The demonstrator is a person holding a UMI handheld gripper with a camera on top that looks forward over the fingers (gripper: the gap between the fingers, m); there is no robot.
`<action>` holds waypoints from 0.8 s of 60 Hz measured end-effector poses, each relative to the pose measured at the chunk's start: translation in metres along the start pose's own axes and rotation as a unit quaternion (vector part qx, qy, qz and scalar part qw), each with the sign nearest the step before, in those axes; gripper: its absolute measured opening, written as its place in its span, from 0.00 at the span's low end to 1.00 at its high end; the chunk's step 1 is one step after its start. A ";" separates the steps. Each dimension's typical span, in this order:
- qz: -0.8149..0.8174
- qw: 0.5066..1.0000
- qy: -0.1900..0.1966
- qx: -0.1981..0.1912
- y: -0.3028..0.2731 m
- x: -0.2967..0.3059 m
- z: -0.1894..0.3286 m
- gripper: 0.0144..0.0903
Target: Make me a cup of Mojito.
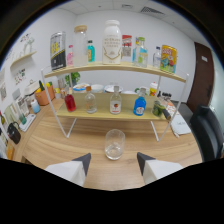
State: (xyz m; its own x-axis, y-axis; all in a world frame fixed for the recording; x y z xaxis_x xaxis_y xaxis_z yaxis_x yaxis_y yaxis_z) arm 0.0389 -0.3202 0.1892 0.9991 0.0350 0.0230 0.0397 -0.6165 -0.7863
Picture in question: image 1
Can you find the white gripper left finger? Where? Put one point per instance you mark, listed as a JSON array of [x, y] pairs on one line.
[[71, 170]]

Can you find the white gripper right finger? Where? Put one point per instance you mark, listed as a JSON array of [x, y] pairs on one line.
[[156, 168]]

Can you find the glass jar of limes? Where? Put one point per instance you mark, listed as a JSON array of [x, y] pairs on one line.
[[158, 108]]

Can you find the silver black soda water can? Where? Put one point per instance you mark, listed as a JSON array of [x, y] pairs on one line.
[[58, 51]]

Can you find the white cup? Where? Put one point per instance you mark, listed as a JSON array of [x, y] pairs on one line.
[[144, 90]]

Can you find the clear drinking glass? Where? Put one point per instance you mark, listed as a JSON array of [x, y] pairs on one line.
[[114, 146]]

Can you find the white paper sheets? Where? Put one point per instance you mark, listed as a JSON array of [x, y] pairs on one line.
[[180, 126]]

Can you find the black chair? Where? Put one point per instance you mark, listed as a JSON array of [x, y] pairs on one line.
[[208, 133]]

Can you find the white two-tier wooden shelf rack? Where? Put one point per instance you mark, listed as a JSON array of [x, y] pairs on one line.
[[100, 113]]

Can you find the blue liquid glass bottle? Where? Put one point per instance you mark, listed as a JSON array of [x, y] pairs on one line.
[[139, 106]]

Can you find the white flat tray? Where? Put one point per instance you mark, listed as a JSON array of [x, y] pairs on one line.
[[27, 122]]

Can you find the red liquid glass bottle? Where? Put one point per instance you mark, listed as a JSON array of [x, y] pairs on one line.
[[70, 102]]

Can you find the black bag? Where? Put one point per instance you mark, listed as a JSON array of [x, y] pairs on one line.
[[14, 133]]

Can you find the clear bottle with orange cap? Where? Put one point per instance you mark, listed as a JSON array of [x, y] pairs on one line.
[[90, 103]]

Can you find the small white blue bottle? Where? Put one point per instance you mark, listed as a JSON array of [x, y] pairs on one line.
[[35, 106]]

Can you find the white bottle with red cap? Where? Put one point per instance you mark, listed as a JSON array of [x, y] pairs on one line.
[[153, 90]]

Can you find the blue rimmed bowl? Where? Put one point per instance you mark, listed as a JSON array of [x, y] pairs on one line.
[[81, 88]]

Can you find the white bowl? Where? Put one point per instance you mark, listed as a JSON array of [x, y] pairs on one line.
[[97, 88]]

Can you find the white plate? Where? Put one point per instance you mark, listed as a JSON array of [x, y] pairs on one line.
[[111, 88]]

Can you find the white kettle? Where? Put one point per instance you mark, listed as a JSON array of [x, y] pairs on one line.
[[32, 87]]

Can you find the green potted plant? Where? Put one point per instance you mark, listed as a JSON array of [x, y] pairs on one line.
[[74, 78]]

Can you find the brown door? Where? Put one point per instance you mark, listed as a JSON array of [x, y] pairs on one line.
[[201, 80]]

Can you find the small clear plastic bottle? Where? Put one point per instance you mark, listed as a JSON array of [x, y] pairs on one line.
[[157, 59]]

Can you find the yellow drink can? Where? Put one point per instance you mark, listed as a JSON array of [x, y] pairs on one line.
[[168, 59]]

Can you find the small pink liquid bottle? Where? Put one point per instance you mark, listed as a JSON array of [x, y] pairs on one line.
[[70, 57]]

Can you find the clear bottle with green cap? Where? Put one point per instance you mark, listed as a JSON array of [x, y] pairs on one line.
[[141, 55]]

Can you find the glass jar with cork lid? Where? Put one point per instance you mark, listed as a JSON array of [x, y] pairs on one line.
[[80, 50]]

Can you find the large white milk bottle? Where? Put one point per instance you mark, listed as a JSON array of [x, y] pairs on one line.
[[112, 43]]

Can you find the white figure ornament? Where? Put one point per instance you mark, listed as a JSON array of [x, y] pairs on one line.
[[28, 43]]

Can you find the ceiling air vent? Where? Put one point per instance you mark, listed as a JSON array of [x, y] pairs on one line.
[[151, 10]]

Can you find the wooden wall shelf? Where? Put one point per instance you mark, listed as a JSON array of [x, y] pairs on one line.
[[23, 58]]

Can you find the small colourful wall posters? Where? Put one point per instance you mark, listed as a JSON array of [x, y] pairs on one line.
[[127, 48]]

